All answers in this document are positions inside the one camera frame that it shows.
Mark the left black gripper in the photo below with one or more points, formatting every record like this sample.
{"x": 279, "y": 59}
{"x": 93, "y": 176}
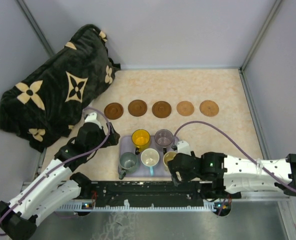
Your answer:
{"x": 114, "y": 137}

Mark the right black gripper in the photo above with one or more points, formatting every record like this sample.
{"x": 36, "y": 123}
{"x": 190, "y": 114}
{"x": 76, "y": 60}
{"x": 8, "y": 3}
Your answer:
{"x": 174, "y": 174}

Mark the cream yellow ceramic mug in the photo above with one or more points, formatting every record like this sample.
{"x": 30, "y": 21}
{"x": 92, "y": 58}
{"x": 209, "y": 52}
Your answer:
{"x": 168, "y": 156}

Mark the dark brown wooden coaster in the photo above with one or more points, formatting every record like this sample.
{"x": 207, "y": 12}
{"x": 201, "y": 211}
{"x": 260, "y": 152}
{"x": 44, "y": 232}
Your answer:
{"x": 113, "y": 111}

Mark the light woven rattan coaster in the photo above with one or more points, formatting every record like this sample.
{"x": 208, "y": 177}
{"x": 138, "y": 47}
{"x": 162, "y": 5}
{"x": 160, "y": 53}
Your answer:
{"x": 185, "y": 108}

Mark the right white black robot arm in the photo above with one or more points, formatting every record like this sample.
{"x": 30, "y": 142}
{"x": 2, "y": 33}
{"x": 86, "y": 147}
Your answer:
{"x": 235, "y": 175}

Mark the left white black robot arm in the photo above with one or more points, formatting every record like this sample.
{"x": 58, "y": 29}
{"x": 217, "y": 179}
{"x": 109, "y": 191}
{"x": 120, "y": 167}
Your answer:
{"x": 57, "y": 184}

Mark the purple transparent mug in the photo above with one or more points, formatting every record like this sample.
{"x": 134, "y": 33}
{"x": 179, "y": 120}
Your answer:
{"x": 163, "y": 140}

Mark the lavender plastic tray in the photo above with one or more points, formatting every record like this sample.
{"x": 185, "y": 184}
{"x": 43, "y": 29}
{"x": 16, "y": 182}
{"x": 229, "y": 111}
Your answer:
{"x": 159, "y": 171}

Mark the grey ceramic mug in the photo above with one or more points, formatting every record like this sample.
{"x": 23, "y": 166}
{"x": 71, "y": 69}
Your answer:
{"x": 128, "y": 164}

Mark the yellow transparent mug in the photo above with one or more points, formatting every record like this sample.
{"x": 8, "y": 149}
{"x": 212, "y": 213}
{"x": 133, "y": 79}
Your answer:
{"x": 141, "y": 139}

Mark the black floral plush blanket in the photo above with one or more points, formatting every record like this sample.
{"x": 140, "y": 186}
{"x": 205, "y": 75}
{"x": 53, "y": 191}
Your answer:
{"x": 47, "y": 104}

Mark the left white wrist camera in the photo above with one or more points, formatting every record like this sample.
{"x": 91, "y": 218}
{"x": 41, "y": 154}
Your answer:
{"x": 92, "y": 118}

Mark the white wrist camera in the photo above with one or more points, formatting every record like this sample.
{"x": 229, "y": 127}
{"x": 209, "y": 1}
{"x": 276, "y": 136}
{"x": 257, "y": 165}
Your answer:
{"x": 183, "y": 147}
{"x": 92, "y": 118}

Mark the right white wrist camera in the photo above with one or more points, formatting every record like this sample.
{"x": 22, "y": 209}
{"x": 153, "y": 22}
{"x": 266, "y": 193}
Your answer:
{"x": 183, "y": 147}

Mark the white mug blue handle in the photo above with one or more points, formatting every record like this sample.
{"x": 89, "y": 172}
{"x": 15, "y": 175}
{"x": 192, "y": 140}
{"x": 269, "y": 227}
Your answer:
{"x": 150, "y": 158}

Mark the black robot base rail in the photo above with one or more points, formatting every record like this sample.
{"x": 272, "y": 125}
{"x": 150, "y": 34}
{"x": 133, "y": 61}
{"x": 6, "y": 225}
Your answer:
{"x": 150, "y": 193}

